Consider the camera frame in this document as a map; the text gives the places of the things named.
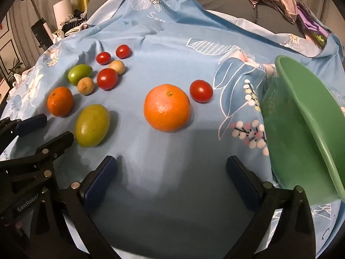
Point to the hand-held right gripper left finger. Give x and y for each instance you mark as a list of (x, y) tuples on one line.
[(98, 184)]

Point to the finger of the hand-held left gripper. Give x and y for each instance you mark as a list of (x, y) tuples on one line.
[(58, 143), (31, 124)]

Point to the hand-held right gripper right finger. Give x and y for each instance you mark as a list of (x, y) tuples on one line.
[(244, 186)]

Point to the small orange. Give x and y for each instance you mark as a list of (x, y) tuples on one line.
[(60, 101)]

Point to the green plastic bowl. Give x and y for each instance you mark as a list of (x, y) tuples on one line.
[(296, 153)]

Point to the brown longan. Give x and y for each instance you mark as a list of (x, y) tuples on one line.
[(116, 67), (85, 85)]

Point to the large cherry tomato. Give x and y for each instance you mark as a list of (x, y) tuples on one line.
[(201, 91), (107, 78)]

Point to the small cherry tomato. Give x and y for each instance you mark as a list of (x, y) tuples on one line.
[(103, 58), (123, 51)]

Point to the large orange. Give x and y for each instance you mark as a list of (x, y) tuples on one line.
[(167, 108)]

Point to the large green fruit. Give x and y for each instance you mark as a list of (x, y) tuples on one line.
[(92, 125)]

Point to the potted plant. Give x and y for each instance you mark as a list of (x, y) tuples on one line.
[(13, 70)]

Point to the small green fruit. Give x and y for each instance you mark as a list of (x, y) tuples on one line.
[(79, 73)]

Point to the blue floral cloth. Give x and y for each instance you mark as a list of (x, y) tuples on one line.
[(161, 153)]

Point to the stick vacuum cleaner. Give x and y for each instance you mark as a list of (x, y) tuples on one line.
[(40, 29)]

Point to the white lampshade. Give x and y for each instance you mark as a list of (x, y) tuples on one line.
[(62, 9)]

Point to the purple cloth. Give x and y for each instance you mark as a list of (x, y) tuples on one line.
[(310, 19)]

